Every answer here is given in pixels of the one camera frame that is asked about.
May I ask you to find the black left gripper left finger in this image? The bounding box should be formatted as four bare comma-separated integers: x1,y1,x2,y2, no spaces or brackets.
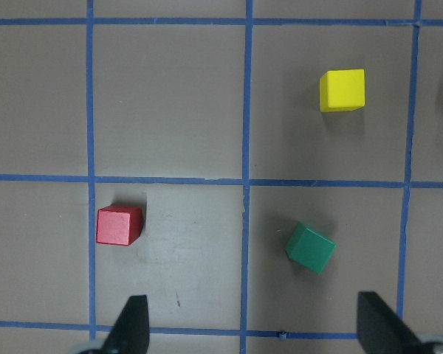
102,295,149,354

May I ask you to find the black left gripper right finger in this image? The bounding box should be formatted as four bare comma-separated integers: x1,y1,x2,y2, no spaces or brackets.
357,291,421,353

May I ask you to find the red wooden block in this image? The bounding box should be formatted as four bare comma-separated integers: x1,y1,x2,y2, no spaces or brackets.
96,205,144,246

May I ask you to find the green wooden block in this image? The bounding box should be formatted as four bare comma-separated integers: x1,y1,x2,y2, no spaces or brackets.
285,223,337,274

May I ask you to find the yellow wooden block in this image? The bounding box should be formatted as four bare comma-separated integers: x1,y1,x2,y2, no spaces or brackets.
319,69,365,113

